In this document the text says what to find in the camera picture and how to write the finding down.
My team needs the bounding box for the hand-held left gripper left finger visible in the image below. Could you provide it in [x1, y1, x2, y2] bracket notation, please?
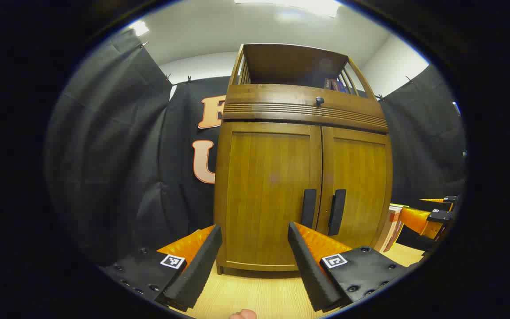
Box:
[99, 224, 223, 312]

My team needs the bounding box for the wooden cabinet door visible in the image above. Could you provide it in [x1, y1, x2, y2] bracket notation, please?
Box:
[225, 122, 323, 272]
[317, 126, 393, 253]

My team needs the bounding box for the black backdrop cloth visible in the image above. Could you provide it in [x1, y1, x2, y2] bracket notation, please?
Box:
[45, 29, 467, 266]

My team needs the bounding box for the narrow ceiling light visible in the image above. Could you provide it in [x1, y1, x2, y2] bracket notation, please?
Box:
[129, 20, 150, 37]

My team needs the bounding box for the white and orange book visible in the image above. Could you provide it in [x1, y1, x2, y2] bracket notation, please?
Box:
[378, 204, 405, 253]

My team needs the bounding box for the wooden cabinet drawer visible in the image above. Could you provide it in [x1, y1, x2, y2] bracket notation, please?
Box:
[223, 84, 388, 133]

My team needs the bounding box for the wooden double-door shoe cabinet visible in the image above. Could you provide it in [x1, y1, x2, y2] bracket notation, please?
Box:
[213, 43, 394, 276]

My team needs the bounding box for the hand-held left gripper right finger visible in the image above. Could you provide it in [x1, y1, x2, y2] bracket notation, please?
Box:
[287, 222, 411, 313]

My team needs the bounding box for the large ceiling light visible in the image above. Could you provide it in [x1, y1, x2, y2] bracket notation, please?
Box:
[234, 0, 342, 18]

